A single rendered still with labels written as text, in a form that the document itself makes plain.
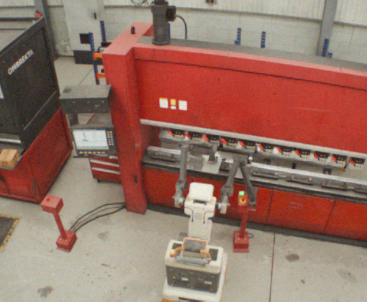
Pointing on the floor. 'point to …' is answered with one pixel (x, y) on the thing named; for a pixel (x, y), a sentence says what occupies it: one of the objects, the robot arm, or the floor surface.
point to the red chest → (99, 168)
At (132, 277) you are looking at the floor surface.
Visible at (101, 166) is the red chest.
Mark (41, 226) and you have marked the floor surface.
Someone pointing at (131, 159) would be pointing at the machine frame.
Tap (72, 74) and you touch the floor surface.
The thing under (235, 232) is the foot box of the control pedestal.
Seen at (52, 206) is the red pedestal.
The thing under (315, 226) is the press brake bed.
